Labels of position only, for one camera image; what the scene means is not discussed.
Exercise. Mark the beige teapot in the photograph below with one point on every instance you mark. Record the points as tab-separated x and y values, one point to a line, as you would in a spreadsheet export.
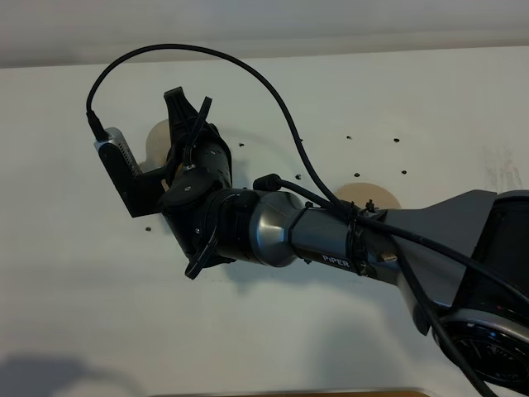
158	150

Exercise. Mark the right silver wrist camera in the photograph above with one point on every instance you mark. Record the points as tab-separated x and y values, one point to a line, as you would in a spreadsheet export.
140	191

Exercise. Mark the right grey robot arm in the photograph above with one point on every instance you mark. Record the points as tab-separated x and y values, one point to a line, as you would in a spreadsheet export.
461	265

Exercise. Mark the round beige teapot coaster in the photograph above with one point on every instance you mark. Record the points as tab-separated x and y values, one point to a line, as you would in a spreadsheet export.
362	193

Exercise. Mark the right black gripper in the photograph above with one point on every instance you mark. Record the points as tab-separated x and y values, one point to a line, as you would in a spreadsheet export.
209	218

